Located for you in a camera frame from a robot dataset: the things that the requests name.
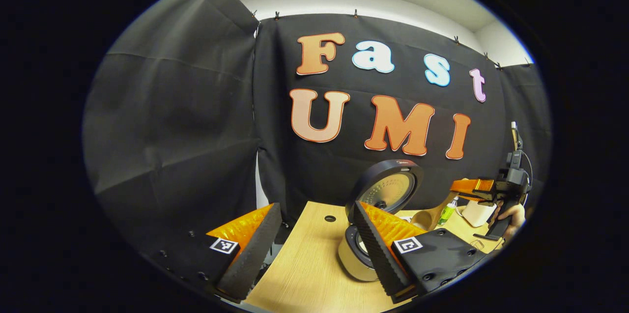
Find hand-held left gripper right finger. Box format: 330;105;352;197
353;201;487;304

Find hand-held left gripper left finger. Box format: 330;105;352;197
140;202;283;304

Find wooden spoon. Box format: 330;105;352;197
409;190;460;232

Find silver black rice cooker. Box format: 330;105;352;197
338;159;425;283

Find white toaster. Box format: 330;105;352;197
462;200;494;228

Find green drink bottle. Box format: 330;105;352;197
437;197;458;228

